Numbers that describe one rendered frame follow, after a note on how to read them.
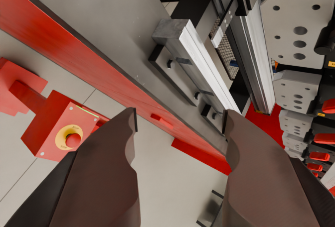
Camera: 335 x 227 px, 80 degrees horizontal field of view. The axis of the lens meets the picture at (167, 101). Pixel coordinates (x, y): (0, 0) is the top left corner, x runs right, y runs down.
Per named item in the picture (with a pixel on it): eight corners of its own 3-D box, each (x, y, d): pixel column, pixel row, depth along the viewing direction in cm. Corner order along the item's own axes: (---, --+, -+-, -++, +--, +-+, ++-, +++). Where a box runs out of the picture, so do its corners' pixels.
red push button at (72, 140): (57, 141, 52) (63, 146, 50) (66, 127, 53) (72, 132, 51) (70, 145, 55) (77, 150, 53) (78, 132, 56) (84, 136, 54)
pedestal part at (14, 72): (-32, 100, 95) (-28, 107, 87) (1, 56, 100) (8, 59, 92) (14, 116, 110) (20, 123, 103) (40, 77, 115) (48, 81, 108)
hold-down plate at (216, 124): (200, 114, 85) (206, 117, 83) (205, 103, 86) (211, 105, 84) (220, 135, 108) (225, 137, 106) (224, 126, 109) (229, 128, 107)
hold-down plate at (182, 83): (147, 59, 55) (155, 61, 53) (156, 44, 56) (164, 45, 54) (191, 105, 78) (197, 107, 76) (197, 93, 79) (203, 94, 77)
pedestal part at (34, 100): (7, 90, 95) (53, 130, 62) (15, 79, 96) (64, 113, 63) (21, 96, 100) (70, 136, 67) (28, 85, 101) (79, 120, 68)
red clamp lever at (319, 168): (322, 173, 76) (302, 169, 85) (325, 163, 77) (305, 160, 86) (318, 170, 76) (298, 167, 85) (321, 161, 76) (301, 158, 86)
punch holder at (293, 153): (283, 149, 86) (331, 166, 76) (290, 131, 88) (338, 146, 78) (284, 156, 98) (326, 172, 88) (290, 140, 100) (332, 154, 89)
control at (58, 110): (19, 138, 56) (43, 168, 45) (52, 89, 59) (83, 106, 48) (79, 154, 71) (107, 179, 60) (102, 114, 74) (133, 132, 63)
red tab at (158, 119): (149, 116, 111) (159, 121, 107) (151, 113, 111) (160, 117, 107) (163, 125, 122) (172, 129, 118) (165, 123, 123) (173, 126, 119)
